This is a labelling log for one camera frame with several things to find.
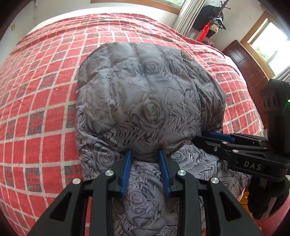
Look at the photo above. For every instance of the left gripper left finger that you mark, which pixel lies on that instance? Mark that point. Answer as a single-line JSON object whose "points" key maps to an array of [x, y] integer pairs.
{"points": [[66, 215]]}

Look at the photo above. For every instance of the black gloved right hand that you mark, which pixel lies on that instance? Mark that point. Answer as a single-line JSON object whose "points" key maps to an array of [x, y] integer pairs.
{"points": [[266, 196]]}

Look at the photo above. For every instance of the red hanging bag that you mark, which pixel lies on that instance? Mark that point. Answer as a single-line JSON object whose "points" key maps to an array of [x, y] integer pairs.
{"points": [[202, 34]]}

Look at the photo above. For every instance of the yellow wall switch plate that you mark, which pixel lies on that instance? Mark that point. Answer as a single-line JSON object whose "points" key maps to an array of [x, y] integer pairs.
{"points": [[13, 26]]}

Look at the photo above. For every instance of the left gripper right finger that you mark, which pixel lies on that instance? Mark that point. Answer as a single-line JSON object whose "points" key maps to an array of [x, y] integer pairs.
{"points": [[223, 213]]}

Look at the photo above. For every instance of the pink sleeve right forearm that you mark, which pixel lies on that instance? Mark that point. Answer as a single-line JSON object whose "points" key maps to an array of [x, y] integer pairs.
{"points": [[270, 225]]}

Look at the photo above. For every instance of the dark wooden headboard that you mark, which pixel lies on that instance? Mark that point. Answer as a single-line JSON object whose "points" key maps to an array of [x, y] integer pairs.
{"points": [[252, 73]]}

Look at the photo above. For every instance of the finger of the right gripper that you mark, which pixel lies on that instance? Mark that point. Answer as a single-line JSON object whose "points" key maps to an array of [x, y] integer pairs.
{"points": [[223, 149], [235, 138]]}

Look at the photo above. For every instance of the wooden coat rack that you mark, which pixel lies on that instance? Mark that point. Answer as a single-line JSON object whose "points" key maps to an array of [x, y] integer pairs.
{"points": [[218, 18]]}

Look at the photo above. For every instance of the white striped curtain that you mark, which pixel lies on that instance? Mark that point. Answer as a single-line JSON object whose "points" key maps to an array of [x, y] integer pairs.
{"points": [[187, 16]]}

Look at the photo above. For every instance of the red plaid bed blanket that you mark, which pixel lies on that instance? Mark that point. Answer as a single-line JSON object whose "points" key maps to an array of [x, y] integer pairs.
{"points": [[38, 93]]}

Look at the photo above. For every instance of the wooden framed window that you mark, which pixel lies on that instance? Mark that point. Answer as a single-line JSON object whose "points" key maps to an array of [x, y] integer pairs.
{"points": [[163, 5], [268, 45]]}

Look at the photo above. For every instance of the grey quilted floral jacket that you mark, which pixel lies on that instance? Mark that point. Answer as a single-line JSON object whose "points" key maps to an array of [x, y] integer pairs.
{"points": [[146, 97]]}

